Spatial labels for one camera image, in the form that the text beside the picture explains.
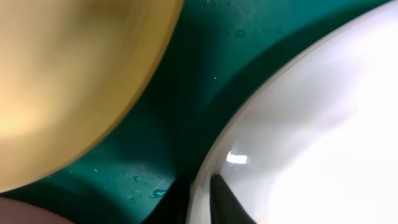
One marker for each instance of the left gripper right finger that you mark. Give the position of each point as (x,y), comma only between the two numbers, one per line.
(224,206)

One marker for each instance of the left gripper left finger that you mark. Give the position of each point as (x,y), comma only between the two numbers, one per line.
(173,207)

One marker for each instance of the white plate with grey rim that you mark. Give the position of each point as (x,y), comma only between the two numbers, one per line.
(317,142)

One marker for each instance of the blue plastic tray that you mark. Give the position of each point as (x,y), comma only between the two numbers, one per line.
(220,52)

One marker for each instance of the white plate with red smear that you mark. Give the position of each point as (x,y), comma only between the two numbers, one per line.
(16,212)

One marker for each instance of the yellow-green plate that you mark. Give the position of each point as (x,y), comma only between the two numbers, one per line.
(70,72)

